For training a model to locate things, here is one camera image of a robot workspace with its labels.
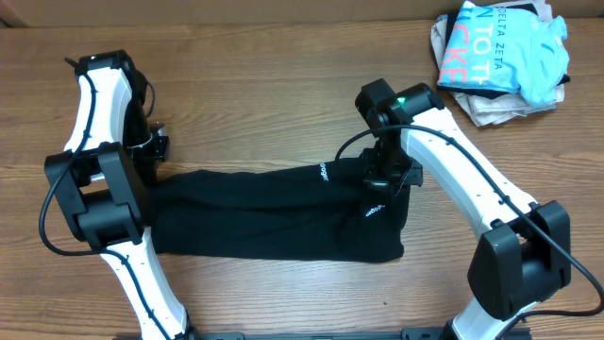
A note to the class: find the black t-shirt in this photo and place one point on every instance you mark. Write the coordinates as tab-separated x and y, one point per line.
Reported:
310	213

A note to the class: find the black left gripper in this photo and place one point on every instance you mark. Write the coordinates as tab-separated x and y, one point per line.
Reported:
160	150

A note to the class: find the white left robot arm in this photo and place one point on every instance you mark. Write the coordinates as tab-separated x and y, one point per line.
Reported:
98	202

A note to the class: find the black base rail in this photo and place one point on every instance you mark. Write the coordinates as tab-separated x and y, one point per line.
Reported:
428	333

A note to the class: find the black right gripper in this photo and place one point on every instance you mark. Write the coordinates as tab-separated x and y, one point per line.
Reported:
377	179

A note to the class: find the light blue printed t-shirt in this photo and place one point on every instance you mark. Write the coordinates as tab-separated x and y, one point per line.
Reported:
505	49

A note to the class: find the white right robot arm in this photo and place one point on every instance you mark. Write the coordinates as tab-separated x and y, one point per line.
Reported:
518	261

